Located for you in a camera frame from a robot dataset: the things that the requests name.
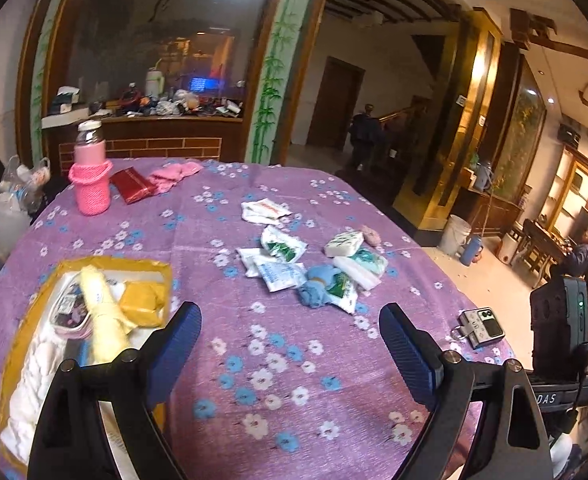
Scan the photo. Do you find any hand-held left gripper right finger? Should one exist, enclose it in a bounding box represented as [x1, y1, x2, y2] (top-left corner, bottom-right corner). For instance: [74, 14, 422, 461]
[379, 302, 557, 480]

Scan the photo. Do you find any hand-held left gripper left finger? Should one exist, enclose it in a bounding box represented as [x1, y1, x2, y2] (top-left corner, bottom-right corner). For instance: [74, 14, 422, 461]
[28, 301, 203, 480]

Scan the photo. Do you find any yellow fleece towel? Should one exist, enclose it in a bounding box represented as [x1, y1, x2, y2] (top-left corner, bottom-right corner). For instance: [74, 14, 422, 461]
[76, 266, 140, 363]

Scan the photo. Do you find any clear cartoon print pouch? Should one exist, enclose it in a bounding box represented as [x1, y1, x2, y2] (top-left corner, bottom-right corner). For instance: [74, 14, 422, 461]
[49, 280, 97, 338]

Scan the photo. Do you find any yellow cardboard box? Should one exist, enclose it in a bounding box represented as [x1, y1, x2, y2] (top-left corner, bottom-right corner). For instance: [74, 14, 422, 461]
[0, 255, 173, 468]

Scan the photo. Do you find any white knitted towel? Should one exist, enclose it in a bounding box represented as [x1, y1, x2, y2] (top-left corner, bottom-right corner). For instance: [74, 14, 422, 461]
[1, 330, 75, 463]

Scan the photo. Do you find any yellow paper packet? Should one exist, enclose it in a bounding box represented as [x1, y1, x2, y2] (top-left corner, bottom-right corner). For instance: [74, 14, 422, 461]
[119, 282, 168, 328]

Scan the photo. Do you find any wooden chair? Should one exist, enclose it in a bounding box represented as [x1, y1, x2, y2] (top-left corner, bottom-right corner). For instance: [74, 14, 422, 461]
[511, 220, 554, 281]

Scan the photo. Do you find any flip phone in patterned case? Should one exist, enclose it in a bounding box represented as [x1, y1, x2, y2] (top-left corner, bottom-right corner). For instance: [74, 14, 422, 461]
[451, 306, 505, 350]

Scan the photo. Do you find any green leaf print tissue packet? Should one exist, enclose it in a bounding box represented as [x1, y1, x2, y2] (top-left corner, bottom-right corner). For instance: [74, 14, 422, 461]
[260, 225, 308, 263]
[331, 272, 359, 313]

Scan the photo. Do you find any teal print tissue packet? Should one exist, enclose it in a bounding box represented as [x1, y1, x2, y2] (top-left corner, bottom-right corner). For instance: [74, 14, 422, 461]
[351, 250, 389, 281]

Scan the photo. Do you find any plain white tissue packet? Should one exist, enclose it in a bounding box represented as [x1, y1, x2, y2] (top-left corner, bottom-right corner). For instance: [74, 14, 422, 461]
[236, 247, 275, 278]

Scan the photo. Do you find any blue cloth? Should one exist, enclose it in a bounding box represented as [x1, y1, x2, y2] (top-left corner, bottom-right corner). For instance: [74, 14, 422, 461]
[296, 265, 342, 308]

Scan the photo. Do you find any blue thermos bottle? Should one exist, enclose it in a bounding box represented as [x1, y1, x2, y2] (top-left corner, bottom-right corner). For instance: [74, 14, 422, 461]
[461, 235, 484, 266]

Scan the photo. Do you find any purple floral tablecloth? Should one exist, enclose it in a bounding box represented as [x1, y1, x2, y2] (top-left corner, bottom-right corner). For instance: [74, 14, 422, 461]
[0, 157, 517, 480]

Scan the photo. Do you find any lemon print tissue pack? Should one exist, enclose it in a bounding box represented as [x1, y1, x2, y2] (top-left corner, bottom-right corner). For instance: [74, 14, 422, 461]
[324, 229, 365, 258]

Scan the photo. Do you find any white plastic bucket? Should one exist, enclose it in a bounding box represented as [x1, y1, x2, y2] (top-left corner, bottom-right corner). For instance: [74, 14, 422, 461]
[436, 214, 472, 257]

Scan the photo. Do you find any wooden side cabinet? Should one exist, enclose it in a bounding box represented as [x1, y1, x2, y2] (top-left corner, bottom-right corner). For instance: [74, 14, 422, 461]
[461, 165, 524, 238]

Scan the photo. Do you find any blue print tissue packet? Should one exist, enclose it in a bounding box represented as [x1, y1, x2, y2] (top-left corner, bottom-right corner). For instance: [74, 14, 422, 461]
[254, 255, 307, 292]

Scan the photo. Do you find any white wet wipe packet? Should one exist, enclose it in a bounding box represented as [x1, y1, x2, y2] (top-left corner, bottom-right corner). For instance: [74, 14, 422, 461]
[240, 199, 292, 226]

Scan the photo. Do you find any blue jug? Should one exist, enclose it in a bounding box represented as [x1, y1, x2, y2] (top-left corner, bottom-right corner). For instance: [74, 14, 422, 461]
[474, 160, 494, 191]

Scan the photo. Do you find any red foil packet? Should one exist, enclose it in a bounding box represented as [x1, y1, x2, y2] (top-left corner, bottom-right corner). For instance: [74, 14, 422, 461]
[110, 169, 158, 205]

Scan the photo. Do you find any pink knitted cloth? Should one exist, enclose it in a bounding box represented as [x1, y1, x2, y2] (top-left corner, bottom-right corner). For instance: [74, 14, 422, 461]
[148, 161, 203, 195]

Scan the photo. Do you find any bottle in pink knitted sleeve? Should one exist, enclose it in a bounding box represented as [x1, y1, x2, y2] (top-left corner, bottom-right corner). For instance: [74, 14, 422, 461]
[69, 121, 113, 216]

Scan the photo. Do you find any large framed painting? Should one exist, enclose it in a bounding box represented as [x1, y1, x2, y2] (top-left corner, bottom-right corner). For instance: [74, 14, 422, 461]
[494, 65, 547, 201]

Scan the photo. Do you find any brick pattern wooden counter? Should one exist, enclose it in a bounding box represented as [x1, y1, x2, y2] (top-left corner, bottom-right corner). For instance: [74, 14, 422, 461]
[41, 112, 245, 163]

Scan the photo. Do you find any white plastic bag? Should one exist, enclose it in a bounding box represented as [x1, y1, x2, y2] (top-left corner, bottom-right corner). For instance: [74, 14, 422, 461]
[0, 192, 32, 266]

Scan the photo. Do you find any clear plastic bag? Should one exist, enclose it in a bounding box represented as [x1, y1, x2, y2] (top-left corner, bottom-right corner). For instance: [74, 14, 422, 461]
[0, 156, 52, 211]

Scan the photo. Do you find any brown wooden door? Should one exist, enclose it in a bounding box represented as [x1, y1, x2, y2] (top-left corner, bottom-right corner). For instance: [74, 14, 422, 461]
[306, 57, 365, 150]

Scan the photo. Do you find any bamboo painted pillar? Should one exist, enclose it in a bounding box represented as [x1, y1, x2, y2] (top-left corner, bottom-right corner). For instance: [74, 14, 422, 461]
[246, 0, 319, 166]

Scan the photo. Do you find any dark jacket on stair post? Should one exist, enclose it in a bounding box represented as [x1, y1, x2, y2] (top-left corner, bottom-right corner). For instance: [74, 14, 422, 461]
[349, 105, 387, 171]

